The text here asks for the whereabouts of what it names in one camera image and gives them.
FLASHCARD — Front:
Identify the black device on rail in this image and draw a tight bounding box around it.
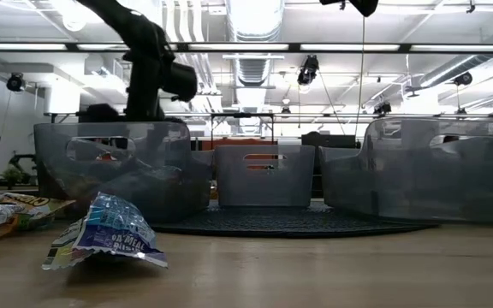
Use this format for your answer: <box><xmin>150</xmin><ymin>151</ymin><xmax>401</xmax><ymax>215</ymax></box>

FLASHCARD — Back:
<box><xmin>77</xmin><ymin>102</ymin><xmax>122</xmax><ymax>123</ymax></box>

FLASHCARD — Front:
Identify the distant black frame rail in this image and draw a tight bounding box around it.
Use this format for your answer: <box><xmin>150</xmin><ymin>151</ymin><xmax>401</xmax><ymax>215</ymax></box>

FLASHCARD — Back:
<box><xmin>43</xmin><ymin>110</ymin><xmax>493</xmax><ymax>120</ymax></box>

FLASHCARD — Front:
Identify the orange partition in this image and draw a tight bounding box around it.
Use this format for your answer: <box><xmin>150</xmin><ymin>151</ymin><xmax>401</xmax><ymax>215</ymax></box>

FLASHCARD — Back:
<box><xmin>199</xmin><ymin>137</ymin><xmax>278</xmax><ymax>151</ymax></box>

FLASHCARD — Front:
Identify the orange green Chewy bar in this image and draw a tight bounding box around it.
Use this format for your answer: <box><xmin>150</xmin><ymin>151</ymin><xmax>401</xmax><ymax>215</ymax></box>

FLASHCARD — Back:
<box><xmin>0</xmin><ymin>190</ymin><xmax>77</xmax><ymax>232</ymax></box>

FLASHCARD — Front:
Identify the small translucent grey bin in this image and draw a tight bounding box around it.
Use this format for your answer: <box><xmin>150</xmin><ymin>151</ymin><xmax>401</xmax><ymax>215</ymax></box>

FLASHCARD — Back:
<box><xmin>214</xmin><ymin>144</ymin><xmax>316</xmax><ymax>209</ymax></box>

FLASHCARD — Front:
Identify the silver ventilation duct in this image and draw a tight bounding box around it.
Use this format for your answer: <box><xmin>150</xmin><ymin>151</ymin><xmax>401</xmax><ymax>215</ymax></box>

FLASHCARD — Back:
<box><xmin>227</xmin><ymin>0</ymin><xmax>286</xmax><ymax>86</ymax></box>

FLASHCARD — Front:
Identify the black overhead light rail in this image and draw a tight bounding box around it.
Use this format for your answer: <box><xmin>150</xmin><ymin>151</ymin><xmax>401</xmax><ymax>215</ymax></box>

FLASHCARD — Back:
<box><xmin>0</xmin><ymin>41</ymin><xmax>493</xmax><ymax>54</ymax></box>

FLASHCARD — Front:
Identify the blue silver oatmeal bar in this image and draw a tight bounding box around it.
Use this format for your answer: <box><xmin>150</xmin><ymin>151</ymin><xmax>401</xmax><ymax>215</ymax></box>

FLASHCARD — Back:
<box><xmin>40</xmin><ymin>191</ymin><xmax>169</xmax><ymax>271</ymax></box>

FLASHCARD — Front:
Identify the small green plant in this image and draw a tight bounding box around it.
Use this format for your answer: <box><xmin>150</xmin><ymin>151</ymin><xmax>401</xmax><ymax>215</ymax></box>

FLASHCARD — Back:
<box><xmin>1</xmin><ymin>164</ymin><xmax>25</xmax><ymax>189</ymax></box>

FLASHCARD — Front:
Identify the dark background monitor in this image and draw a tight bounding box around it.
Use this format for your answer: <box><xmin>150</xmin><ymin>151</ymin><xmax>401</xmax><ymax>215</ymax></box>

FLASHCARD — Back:
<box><xmin>300</xmin><ymin>131</ymin><xmax>357</xmax><ymax>149</ymax></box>

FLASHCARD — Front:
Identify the large translucent grey bin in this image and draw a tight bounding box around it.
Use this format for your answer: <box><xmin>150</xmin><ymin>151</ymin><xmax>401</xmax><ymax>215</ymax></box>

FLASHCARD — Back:
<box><xmin>318</xmin><ymin>117</ymin><xmax>493</xmax><ymax>226</ymax></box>
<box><xmin>32</xmin><ymin>121</ymin><xmax>212</xmax><ymax>223</ymax></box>

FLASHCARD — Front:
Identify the dark blue woven mat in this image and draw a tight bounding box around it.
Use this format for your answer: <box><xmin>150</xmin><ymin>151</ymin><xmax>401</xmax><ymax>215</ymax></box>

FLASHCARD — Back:
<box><xmin>150</xmin><ymin>199</ymin><xmax>440</xmax><ymax>239</ymax></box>

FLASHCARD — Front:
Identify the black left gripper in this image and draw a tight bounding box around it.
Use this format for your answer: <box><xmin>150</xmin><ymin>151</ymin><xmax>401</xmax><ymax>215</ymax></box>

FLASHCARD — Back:
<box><xmin>124</xmin><ymin>87</ymin><xmax>167</xmax><ymax>125</ymax></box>

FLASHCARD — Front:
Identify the thin hanging cable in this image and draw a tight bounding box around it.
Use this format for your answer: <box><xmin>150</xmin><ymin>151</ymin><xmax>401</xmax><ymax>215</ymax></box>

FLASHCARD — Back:
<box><xmin>356</xmin><ymin>15</ymin><xmax>366</xmax><ymax>123</ymax></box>

